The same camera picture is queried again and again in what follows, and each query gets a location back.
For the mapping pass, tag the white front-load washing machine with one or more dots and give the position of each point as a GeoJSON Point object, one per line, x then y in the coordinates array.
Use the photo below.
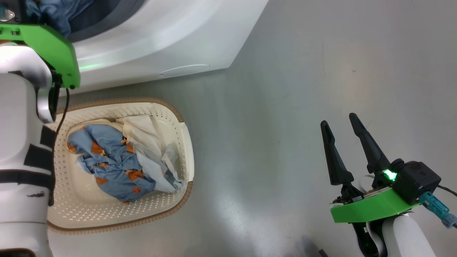
{"type": "Point", "coordinates": [160, 35]}

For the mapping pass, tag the grey rubber door gasket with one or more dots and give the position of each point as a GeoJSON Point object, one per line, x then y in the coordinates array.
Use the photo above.
{"type": "Point", "coordinates": [107, 18]}

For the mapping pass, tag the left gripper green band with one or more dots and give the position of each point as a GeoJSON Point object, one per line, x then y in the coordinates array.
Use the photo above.
{"type": "Point", "coordinates": [50, 43]}

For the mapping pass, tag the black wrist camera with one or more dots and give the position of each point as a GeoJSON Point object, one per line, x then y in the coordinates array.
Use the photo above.
{"type": "Point", "coordinates": [417, 182]}
{"type": "Point", "coordinates": [18, 7]}

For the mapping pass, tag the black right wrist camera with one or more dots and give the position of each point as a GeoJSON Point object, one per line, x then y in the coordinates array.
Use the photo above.
{"type": "Point", "coordinates": [417, 182]}

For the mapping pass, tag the cream laundry basket brown rim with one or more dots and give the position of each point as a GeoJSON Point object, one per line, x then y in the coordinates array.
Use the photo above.
{"type": "Point", "coordinates": [89, 214]}

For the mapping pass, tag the oval white filter cover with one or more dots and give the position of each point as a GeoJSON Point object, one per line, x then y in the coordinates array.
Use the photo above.
{"type": "Point", "coordinates": [185, 70]}

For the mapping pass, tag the teal right camera connector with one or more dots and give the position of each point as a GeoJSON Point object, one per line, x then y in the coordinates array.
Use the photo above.
{"type": "Point", "coordinates": [437, 208]}

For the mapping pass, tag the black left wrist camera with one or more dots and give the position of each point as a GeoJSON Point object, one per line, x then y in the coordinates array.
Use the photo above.
{"type": "Point", "coordinates": [18, 7]}

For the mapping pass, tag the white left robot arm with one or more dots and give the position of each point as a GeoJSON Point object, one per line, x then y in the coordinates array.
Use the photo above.
{"type": "Point", "coordinates": [18, 142]}

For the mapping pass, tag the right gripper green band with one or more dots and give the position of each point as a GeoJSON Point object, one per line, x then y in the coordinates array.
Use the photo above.
{"type": "Point", "coordinates": [371, 207]}

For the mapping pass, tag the cream pale blue garment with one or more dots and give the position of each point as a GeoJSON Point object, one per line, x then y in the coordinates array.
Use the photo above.
{"type": "Point", "coordinates": [142, 135]}

